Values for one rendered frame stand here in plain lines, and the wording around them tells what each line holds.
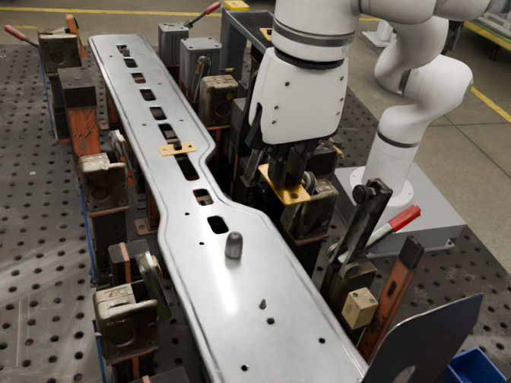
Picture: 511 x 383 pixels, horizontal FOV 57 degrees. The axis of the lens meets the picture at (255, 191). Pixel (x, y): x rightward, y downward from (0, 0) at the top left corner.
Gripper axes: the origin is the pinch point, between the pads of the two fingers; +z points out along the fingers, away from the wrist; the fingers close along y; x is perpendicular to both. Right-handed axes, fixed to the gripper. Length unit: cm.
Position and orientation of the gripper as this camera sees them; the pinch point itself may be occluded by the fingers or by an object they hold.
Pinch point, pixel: (286, 168)
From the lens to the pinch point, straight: 58.9
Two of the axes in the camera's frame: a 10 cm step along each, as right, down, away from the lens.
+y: -9.0, 1.8, -3.9
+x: 4.1, 6.1, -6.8
